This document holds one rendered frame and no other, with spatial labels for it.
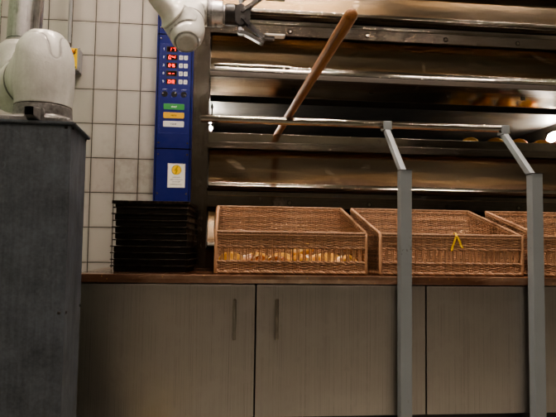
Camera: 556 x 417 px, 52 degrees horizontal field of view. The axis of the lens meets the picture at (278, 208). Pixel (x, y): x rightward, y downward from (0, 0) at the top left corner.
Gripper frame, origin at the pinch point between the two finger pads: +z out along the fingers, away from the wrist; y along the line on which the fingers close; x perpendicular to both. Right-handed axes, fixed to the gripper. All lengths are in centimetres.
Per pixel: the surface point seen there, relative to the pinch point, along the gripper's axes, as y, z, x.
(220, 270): 90, -20, -6
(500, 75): 0, 109, -53
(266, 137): 33, 0, -55
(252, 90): 12, -7, -53
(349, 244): 80, 26, -5
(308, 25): -20, 18, -54
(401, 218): 71, 42, 5
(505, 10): -32, 113, -55
